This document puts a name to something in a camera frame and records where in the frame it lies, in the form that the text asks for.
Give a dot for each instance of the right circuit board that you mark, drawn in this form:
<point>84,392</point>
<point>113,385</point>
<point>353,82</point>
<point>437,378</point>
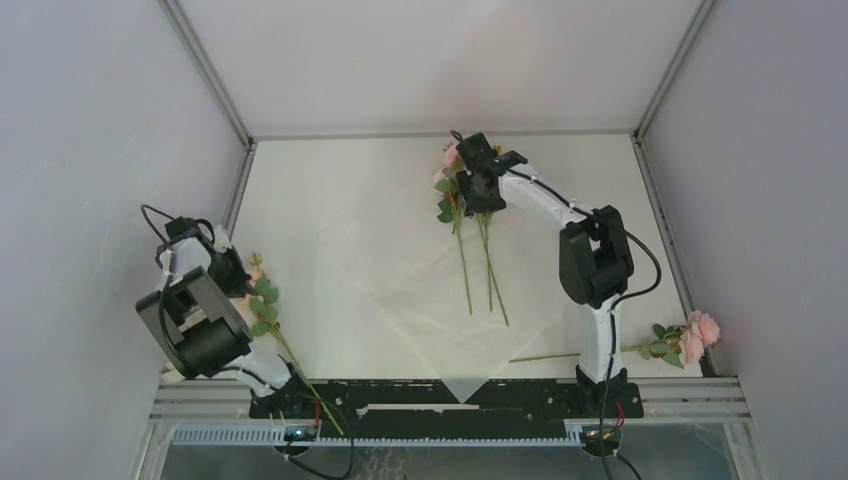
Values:
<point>607,435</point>

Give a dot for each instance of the left circuit board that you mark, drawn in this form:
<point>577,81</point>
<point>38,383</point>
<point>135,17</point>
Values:
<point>300,434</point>

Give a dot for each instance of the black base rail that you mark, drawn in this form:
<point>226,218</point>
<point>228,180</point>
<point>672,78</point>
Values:
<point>500,410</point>

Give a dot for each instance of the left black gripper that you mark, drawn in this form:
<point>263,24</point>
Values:
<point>238,287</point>

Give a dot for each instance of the pink flower one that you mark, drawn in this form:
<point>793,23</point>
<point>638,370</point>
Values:
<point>498,297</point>

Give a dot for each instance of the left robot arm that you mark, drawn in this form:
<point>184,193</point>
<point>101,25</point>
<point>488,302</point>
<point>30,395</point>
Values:
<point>192,313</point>

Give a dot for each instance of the circuit board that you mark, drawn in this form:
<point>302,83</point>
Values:
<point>300,434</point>
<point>607,435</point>

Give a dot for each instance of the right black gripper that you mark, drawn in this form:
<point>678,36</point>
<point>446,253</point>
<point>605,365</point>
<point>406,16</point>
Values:
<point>471,205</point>

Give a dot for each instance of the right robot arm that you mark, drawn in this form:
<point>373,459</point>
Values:
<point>595,261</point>

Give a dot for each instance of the cream ribbon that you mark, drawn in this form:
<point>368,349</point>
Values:
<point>170,375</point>

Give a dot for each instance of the white wrapping paper sheet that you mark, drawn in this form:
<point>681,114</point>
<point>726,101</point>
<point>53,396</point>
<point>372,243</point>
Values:
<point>371,283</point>

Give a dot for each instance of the pink flower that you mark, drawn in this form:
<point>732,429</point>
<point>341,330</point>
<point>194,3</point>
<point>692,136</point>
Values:
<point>676,345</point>
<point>262,303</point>
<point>451,206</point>

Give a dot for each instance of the pink flower two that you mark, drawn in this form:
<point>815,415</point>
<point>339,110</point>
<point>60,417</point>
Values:
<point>483,221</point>

